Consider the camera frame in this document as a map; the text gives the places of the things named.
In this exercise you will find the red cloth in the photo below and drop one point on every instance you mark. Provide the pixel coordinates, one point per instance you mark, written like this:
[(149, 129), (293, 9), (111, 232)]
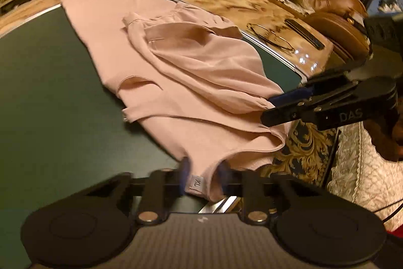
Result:
[(396, 229)]

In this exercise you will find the black remote control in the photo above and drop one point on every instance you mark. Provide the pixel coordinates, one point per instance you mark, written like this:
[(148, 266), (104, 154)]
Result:
[(305, 33)]

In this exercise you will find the green table mat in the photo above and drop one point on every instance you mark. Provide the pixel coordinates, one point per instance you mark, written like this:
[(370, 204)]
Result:
[(47, 98)]

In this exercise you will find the eyeglasses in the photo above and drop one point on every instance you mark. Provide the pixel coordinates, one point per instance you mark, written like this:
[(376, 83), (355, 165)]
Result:
[(285, 45)]

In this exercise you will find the white quilted cover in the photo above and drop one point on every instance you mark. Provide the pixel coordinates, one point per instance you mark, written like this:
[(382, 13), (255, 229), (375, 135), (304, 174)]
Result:
[(355, 168)]

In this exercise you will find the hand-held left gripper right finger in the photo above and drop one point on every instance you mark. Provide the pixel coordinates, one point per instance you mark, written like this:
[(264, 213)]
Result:
[(225, 178)]

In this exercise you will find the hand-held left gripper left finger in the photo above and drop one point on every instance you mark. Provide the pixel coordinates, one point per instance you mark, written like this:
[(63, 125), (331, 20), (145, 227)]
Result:
[(186, 176)]

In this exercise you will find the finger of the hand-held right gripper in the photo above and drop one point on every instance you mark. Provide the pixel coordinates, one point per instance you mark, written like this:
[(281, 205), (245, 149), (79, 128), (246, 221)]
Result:
[(291, 97), (277, 116)]

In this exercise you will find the ornate patterned carpet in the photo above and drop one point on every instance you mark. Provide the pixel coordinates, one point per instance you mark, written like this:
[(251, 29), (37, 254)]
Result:
[(302, 149)]

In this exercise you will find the pale pink shirt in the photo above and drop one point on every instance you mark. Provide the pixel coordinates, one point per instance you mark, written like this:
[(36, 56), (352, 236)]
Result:
[(189, 67)]

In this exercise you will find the person's right hand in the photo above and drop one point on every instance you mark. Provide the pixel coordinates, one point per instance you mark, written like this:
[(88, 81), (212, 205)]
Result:
[(392, 139)]

